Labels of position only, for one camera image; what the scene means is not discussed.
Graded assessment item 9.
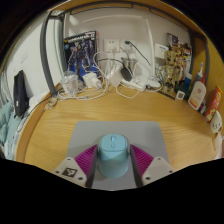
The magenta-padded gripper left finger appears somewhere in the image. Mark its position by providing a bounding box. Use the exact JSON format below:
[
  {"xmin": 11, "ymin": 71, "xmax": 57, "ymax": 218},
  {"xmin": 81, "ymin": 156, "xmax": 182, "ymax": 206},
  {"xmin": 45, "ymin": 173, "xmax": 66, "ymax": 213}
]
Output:
[{"xmin": 53, "ymin": 144, "xmax": 100, "ymax": 189}]

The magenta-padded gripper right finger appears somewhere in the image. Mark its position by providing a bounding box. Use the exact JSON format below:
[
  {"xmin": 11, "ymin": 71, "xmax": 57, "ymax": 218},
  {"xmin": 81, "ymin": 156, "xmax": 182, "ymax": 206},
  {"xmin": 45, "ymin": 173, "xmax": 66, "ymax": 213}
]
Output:
[{"xmin": 128, "ymin": 144, "xmax": 175, "ymax": 189}]

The light blue computer mouse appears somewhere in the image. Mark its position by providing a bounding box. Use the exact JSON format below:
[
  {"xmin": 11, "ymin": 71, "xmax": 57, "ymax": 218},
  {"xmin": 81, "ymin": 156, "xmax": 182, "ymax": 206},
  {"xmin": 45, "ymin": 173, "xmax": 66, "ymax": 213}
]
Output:
[{"xmin": 97, "ymin": 133, "xmax": 130, "ymax": 179}]

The grey mouse pad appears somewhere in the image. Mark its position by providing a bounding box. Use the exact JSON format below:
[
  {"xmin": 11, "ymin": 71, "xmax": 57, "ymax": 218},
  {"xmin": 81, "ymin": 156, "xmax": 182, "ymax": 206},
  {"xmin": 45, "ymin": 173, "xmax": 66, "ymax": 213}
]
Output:
[{"xmin": 66, "ymin": 120, "xmax": 170, "ymax": 192}]

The clear plastic cup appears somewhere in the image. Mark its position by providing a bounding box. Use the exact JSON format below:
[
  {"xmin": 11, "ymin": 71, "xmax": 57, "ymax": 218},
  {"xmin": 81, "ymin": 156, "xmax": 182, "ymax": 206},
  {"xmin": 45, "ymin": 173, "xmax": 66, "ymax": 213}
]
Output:
[{"xmin": 213, "ymin": 133, "xmax": 224, "ymax": 159}]

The bed with teal bedding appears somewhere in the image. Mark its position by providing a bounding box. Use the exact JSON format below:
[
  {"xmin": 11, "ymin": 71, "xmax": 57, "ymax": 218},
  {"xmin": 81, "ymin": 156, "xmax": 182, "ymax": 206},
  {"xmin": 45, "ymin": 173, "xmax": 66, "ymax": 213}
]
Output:
[{"xmin": 0, "ymin": 99, "xmax": 34, "ymax": 159}]

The small white clock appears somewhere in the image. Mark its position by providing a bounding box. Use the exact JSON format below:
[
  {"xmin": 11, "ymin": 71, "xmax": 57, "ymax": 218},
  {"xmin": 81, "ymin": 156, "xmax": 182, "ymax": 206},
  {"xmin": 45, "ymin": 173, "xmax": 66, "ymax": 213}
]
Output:
[{"xmin": 175, "ymin": 90, "xmax": 185, "ymax": 101}]

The white lotion bottle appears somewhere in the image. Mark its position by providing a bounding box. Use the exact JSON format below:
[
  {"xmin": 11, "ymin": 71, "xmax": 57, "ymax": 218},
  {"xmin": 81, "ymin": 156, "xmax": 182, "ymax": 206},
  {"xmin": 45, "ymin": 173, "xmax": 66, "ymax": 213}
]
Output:
[{"xmin": 187, "ymin": 79, "xmax": 208, "ymax": 111}]

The red chips can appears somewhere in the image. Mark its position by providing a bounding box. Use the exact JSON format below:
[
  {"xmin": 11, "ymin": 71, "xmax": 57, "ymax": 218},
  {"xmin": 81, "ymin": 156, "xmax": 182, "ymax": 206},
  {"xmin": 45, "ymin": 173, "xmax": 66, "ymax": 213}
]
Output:
[{"xmin": 204, "ymin": 84, "xmax": 224, "ymax": 123}]

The clear plastic jar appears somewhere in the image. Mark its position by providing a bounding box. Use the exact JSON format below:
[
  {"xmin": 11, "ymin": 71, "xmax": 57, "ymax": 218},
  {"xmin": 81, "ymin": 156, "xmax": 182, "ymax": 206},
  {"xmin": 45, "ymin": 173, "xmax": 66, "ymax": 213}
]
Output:
[{"xmin": 60, "ymin": 70, "xmax": 79, "ymax": 96}]

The white power strip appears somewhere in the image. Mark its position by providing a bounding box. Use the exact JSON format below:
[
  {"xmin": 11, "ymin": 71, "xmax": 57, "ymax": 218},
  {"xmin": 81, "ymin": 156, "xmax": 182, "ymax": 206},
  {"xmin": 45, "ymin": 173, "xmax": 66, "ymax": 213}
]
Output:
[{"xmin": 121, "ymin": 77, "xmax": 148, "ymax": 93}]

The black backpack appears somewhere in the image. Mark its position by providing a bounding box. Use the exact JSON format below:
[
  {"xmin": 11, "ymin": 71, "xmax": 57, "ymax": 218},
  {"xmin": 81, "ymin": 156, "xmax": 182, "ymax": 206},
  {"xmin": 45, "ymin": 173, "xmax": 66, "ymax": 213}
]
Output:
[{"xmin": 13, "ymin": 69, "xmax": 30, "ymax": 118}]

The small white charger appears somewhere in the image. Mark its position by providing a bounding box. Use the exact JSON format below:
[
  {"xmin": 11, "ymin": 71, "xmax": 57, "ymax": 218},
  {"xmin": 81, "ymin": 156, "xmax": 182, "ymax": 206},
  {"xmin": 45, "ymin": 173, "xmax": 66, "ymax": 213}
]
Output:
[{"xmin": 82, "ymin": 72, "xmax": 99, "ymax": 89}]

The large white power adapter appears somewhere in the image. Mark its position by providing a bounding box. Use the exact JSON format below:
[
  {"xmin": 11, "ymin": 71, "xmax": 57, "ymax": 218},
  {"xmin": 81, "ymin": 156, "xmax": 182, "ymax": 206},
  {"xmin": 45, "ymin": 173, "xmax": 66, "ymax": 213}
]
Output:
[{"xmin": 108, "ymin": 64, "xmax": 125, "ymax": 88}]

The metal cup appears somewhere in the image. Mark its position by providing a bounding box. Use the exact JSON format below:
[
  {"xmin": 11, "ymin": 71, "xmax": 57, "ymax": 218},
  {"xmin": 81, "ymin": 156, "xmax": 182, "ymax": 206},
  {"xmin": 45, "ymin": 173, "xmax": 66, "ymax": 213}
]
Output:
[{"xmin": 120, "ymin": 57, "xmax": 138, "ymax": 73}]

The robot model kit box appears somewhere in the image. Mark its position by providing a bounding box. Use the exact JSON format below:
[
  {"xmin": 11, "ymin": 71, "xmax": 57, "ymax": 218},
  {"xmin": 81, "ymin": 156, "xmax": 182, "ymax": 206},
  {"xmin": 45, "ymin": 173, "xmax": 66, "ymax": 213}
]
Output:
[{"xmin": 63, "ymin": 30, "xmax": 100, "ymax": 81}]

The colourful printed box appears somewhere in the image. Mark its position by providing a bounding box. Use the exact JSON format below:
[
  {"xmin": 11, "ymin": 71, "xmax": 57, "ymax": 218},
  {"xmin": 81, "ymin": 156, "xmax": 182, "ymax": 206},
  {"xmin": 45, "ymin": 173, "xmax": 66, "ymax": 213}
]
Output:
[{"xmin": 166, "ymin": 32, "xmax": 179, "ymax": 48}]

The white cable tangle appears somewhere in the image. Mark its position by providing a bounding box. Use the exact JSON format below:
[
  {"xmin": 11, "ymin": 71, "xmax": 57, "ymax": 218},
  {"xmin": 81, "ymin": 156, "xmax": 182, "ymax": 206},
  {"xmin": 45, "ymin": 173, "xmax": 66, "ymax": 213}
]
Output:
[{"xmin": 49, "ymin": 49, "xmax": 141, "ymax": 103}]

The white wall socket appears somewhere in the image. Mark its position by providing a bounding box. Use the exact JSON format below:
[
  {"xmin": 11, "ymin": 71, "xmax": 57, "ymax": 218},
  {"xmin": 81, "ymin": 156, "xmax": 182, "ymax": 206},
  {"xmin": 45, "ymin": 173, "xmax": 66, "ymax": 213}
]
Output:
[{"xmin": 103, "ymin": 38, "xmax": 120, "ymax": 53}]

